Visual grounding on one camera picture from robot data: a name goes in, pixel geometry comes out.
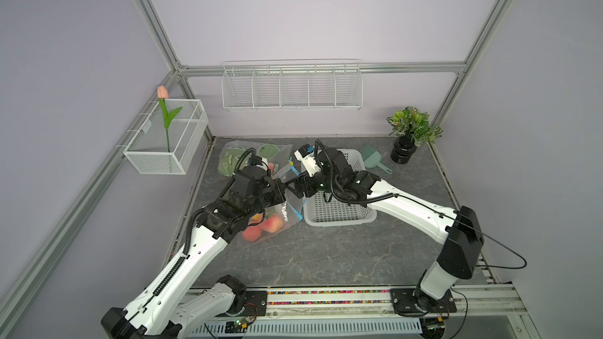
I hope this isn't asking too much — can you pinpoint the clear bag with blue zipper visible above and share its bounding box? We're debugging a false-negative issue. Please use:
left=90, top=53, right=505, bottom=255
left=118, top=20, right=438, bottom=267
left=237, top=159, right=307, bottom=246

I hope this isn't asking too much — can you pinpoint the green printed zip-top bag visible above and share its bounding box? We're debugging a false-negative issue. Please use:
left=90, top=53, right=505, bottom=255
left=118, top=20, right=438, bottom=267
left=217, top=140, right=294, bottom=180

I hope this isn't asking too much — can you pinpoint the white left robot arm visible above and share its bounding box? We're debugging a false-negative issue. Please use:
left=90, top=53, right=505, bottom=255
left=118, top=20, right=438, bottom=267
left=101, top=166, right=286, bottom=338

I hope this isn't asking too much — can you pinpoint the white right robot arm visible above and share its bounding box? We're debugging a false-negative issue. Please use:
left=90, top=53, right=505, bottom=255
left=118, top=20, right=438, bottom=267
left=287, top=142, right=485, bottom=316

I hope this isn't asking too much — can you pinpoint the white plastic perforated basket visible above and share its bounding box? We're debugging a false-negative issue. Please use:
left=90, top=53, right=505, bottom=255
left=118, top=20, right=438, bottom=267
left=303, top=149, right=377, bottom=227

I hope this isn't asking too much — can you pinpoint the green hand brush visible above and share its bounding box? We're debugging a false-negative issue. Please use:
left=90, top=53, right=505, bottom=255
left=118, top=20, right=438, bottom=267
left=360, top=145, right=393, bottom=174

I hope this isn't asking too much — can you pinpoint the black plant vase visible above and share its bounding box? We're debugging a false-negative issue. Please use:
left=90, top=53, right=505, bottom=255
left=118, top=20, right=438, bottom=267
left=390, top=136, right=417, bottom=164

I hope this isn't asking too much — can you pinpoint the green artificial plant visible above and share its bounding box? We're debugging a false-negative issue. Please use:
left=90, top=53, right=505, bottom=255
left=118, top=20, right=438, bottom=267
left=386, top=107, right=443, bottom=147

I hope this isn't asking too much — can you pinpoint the pink artificial tulip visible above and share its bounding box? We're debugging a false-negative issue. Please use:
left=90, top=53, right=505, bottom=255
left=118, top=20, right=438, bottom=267
left=157, top=86, right=182, bottom=152

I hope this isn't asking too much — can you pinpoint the white vent grille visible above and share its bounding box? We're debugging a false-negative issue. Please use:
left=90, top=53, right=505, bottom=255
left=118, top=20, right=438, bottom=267
left=185, top=317, right=423, bottom=338

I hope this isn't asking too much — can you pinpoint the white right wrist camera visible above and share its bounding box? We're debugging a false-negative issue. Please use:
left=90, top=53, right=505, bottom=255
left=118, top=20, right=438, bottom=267
left=294, top=144, right=322, bottom=177

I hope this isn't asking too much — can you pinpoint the white wire wall shelf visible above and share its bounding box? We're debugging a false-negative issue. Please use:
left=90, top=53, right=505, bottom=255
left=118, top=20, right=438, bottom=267
left=221, top=59, right=364, bottom=111

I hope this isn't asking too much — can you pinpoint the white wire side basket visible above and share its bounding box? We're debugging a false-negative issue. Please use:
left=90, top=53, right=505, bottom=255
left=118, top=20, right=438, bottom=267
left=122, top=99, right=208, bottom=175

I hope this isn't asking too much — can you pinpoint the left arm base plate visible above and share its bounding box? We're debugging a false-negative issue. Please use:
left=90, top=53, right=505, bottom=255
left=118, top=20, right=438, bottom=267
left=220, top=290, right=268, bottom=318

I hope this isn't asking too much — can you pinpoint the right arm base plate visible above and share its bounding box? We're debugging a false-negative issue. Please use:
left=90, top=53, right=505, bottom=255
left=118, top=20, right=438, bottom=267
left=389, top=287, right=458, bottom=317

